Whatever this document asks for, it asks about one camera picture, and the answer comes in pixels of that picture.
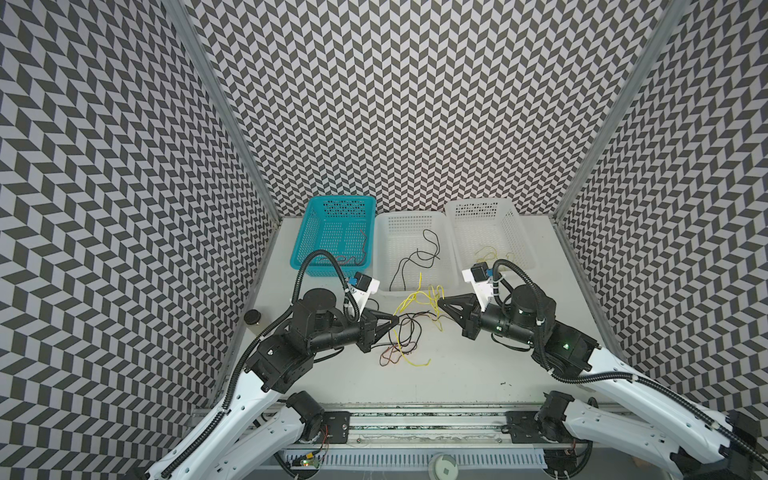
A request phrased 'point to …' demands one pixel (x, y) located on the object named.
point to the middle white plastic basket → (398, 235)
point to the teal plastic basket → (342, 224)
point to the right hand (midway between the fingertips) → (442, 301)
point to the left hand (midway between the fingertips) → (397, 323)
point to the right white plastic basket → (486, 230)
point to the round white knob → (443, 466)
